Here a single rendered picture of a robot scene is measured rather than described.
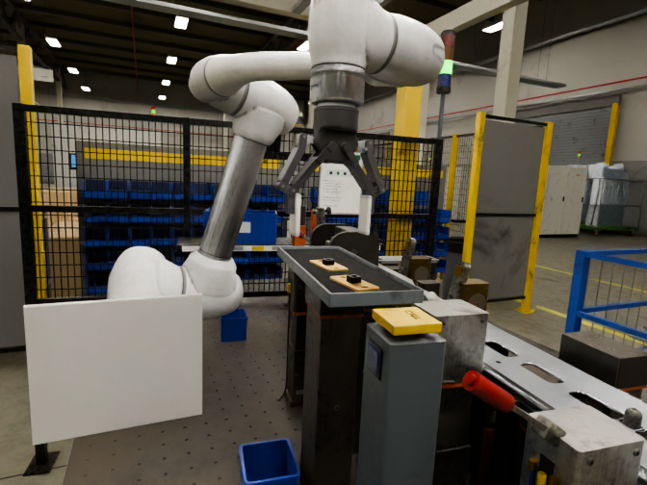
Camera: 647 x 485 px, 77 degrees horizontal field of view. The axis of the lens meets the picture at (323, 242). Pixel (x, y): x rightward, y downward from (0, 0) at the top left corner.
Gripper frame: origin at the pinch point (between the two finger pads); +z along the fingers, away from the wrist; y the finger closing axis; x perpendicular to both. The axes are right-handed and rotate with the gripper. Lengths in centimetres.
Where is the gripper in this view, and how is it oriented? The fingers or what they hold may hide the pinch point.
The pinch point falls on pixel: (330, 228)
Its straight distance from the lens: 70.9
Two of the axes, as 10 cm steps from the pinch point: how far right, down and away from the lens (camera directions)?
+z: -0.5, 9.9, 1.5
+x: 4.4, 1.6, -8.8
